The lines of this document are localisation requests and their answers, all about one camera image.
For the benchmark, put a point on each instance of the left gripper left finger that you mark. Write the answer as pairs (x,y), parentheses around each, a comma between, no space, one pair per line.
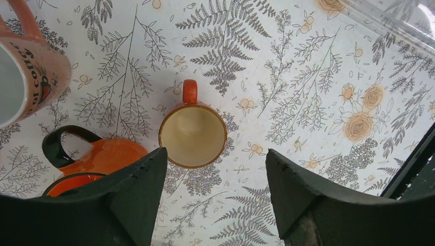
(117,209)

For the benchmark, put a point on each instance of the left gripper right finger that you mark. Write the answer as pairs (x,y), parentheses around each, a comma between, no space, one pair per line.
(312,210)

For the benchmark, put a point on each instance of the orange mug black rim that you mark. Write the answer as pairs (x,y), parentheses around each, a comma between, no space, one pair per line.
(105,157)

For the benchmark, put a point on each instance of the small red-orange mug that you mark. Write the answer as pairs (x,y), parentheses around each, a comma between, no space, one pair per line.
(193,133)

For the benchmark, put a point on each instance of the salmon pink floral mug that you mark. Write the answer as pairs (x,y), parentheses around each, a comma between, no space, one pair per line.
(32,73)

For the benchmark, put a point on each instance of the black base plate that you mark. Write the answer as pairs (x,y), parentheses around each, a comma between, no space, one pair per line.
(415,178)

